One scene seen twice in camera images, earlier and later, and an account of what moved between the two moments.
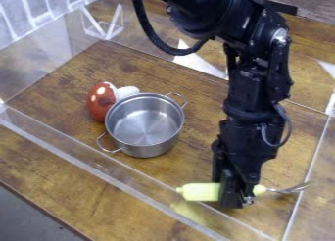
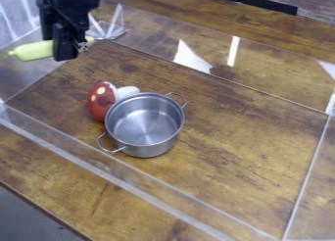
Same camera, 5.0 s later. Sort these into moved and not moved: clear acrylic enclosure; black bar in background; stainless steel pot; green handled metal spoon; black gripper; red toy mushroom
Moved: black gripper; green handled metal spoon
Not moved: clear acrylic enclosure; red toy mushroom; stainless steel pot; black bar in background
